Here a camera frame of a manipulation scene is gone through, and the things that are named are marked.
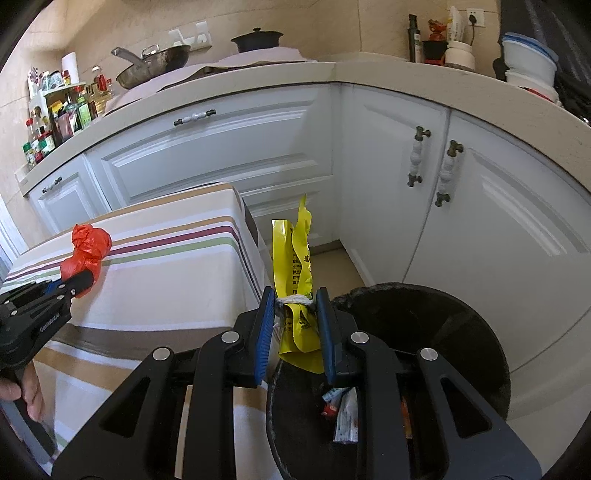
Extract white jar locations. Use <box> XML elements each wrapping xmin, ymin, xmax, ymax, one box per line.
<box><xmin>444</xmin><ymin>41</ymin><xmax>476</xmax><ymax>70</ymax></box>

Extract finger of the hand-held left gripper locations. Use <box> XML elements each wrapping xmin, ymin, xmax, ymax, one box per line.
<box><xmin>0</xmin><ymin>278</ymin><xmax>70</xmax><ymax>305</ymax></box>
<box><xmin>58</xmin><ymin>269</ymin><xmax>95</xmax><ymax>300</ymax></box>

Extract trash bin with black liner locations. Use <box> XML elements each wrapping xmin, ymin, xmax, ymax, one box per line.
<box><xmin>265</xmin><ymin>282</ymin><xmax>511</xmax><ymax>480</ymax></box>

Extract paper towel roll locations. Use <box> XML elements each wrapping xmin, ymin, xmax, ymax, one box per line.
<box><xmin>61</xmin><ymin>52</ymin><xmax>79</xmax><ymax>86</ymax></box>

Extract white stacked containers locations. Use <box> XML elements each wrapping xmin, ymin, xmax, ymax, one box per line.
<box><xmin>501</xmin><ymin>32</ymin><xmax>559</xmax><ymax>84</ymax></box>

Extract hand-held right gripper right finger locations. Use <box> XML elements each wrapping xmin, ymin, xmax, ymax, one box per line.
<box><xmin>315</xmin><ymin>286</ymin><xmax>542</xmax><ymax>480</ymax></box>

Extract person's left hand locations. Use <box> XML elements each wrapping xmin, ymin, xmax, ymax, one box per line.
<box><xmin>0</xmin><ymin>362</ymin><xmax>44</xmax><ymax>422</ymax></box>

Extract yellow wrapper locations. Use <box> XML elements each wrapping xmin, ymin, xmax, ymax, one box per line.
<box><xmin>271</xmin><ymin>194</ymin><xmax>324</xmax><ymax>374</ymax></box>

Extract striped tablecloth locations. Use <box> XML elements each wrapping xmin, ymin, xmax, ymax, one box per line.
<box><xmin>0</xmin><ymin>182</ymin><xmax>278</xmax><ymax>480</ymax></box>

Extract wide white cabinet drawer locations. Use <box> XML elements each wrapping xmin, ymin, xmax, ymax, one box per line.
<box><xmin>85</xmin><ymin>83</ymin><xmax>335</xmax><ymax>208</ymax></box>

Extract black container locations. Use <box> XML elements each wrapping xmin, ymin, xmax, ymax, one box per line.
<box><xmin>422</xmin><ymin>41</ymin><xmax>450</xmax><ymax>62</ymax></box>

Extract dark mesh curtain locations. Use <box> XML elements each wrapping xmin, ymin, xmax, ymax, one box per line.
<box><xmin>492</xmin><ymin>0</ymin><xmax>591</xmax><ymax>125</ymax></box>

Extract group of condiment bottles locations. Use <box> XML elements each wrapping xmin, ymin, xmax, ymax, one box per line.
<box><xmin>22</xmin><ymin>65</ymin><xmax>116</xmax><ymax>169</ymax></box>

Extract white plastic packet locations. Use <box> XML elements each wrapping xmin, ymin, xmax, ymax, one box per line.
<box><xmin>447</xmin><ymin>6</ymin><xmax>468</xmax><ymax>43</ymax></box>

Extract white spice rack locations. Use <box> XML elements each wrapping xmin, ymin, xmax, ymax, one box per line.
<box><xmin>28</xmin><ymin>82</ymin><xmax>88</xmax><ymax>139</ymax></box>

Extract steel wok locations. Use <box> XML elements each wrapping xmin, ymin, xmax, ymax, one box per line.
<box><xmin>111</xmin><ymin>44</ymin><xmax>191</xmax><ymax>90</ymax></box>

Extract black lidded pot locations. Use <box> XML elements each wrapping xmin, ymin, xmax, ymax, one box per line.
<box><xmin>231</xmin><ymin>28</ymin><xmax>284</xmax><ymax>54</ymax></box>

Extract dark oil bottle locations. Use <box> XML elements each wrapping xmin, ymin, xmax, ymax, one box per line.
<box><xmin>407</xmin><ymin>14</ymin><xmax>423</xmax><ymax>63</ymax></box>

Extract small white cabinet door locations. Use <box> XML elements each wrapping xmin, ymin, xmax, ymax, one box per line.
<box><xmin>28</xmin><ymin>154</ymin><xmax>112</xmax><ymax>236</ymax></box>

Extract beige kitchen countertop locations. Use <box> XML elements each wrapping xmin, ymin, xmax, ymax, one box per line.
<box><xmin>16</xmin><ymin>60</ymin><xmax>591</xmax><ymax>195</ymax></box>

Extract plain white bowl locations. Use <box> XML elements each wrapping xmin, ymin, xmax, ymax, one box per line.
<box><xmin>505</xmin><ymin>69</ymin><xmax>561</xmax><ymax>103</ymax></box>

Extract white lower cabinet panel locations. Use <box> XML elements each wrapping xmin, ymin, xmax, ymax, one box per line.
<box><xmin>235</xmin><ymin>178</ymin><xmax>340</xmax><ymax>247</ymax></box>

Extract white stove cover cloth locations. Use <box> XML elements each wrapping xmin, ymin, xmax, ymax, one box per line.
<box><xmin>104</xmin><ymin>46</ymin><xmax>319</xmax><ymax>116</ymax></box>

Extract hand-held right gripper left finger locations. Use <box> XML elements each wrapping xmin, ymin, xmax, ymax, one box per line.
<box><xmin>51</xmin><ymin>286</ymin><xmax>276</xmax><ymax>480</ymax></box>

